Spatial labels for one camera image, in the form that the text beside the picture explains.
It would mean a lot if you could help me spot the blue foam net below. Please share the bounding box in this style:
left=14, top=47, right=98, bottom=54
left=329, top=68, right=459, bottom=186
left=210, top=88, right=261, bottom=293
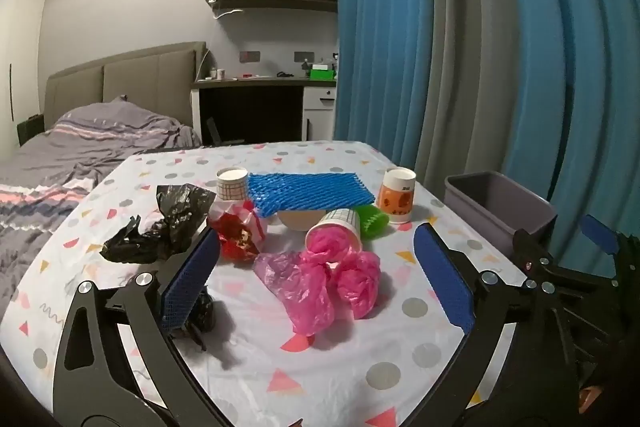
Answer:
left=247, top=172, right=376, bottom=218

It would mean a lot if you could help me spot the orange-print paper cup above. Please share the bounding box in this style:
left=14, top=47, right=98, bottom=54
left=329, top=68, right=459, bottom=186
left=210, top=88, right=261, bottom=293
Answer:
left=376, top=168, right=417, bottom=225

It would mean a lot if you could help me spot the patterned white tablecloth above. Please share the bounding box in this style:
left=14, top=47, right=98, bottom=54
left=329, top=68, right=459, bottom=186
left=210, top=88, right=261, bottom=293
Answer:
left=0, top=139, right=531, bottom=427

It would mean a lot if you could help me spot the dark nightstand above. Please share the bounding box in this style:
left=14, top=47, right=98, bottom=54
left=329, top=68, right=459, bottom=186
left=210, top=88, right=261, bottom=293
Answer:
left=16, top=113, right=47, bottom=145

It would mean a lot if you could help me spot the blue and grey curtain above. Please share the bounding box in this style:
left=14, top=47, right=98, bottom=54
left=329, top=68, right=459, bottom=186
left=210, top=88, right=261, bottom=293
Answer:
left=334, top=0, right=640, bottom=268

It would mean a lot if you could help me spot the small black plastic bag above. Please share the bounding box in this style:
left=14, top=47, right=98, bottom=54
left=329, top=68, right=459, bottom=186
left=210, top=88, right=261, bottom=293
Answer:
left=182, top=287, right=217, bottom=353

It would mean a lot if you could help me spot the grey plastic waste bin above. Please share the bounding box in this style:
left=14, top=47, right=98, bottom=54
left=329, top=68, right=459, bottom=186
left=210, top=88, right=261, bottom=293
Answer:
left=444, top=172, right=558, bottom=258

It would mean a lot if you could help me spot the translucent pink plastic bag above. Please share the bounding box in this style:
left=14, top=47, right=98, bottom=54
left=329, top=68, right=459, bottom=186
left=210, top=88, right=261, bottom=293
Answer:
left=252, top=252, right=337, bottom=338

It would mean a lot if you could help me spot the grid-pattern paper cup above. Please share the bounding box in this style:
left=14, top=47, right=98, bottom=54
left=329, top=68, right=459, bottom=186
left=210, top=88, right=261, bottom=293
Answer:
left=305, top=208, right=363, bottom=258
left=216, top=168, right=249, bottom=202

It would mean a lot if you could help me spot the red foil wrapper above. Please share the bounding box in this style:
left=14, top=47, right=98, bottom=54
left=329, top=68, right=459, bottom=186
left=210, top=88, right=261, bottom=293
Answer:
left=207, top=199, right=268, bottom=263

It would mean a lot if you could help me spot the dark desk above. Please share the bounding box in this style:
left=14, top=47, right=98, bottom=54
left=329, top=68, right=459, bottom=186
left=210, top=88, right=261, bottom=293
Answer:
left=190, top=77, right=337, bottom=145

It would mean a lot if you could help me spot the white paper bowl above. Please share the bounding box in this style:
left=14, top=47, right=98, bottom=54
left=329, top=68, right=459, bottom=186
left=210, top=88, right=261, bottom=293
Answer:
left=276, top=209, right=331, bottom=234

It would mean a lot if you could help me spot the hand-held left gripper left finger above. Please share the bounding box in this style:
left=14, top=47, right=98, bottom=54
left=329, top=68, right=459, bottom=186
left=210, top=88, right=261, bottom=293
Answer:
left=52, top=224, right=223, bottom=427

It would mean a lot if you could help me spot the large black plastic bag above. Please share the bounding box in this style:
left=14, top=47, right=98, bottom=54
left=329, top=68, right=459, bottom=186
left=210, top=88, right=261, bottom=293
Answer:
left=99, top=183, right=213, bottom=265

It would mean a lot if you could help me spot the grey striped blanket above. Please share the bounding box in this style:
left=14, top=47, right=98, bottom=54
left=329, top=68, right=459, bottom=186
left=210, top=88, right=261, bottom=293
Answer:
left=0, top=96, right=201, bottom=323

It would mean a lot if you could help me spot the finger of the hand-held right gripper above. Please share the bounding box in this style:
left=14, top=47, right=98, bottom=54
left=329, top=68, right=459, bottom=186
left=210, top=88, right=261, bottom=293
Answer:
left=513, top=228, right=617, bottom=294
left=581, top=213, right=640, bottom=308

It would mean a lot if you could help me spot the dark chair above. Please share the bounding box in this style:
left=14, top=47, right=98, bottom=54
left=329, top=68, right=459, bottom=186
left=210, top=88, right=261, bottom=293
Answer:
left=206, top=117, right=246, bottom=146

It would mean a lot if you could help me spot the bright pink plastic bag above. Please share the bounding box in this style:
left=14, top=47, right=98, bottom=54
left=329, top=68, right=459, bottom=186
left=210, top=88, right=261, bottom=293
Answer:
left=306, top=227, right=382, bottom=320

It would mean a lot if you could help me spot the white drawer cabinet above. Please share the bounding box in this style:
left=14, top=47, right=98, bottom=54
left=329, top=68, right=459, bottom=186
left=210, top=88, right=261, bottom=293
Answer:
left=301, top=86, right=337, bottom=142

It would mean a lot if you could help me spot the grey padded headboard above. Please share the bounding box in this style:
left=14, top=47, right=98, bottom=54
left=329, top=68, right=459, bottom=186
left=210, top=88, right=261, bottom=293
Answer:
left=44, top=41, right=207, bottom=130

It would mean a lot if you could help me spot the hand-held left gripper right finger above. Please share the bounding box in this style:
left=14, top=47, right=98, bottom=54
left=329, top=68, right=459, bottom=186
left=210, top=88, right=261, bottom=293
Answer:
left=414, top=222, right=587, bottom=427

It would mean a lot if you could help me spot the green ribbed cup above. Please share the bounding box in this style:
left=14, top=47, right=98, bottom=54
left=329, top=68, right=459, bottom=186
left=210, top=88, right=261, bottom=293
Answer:
left=355, top=204, right=390, bottom=239

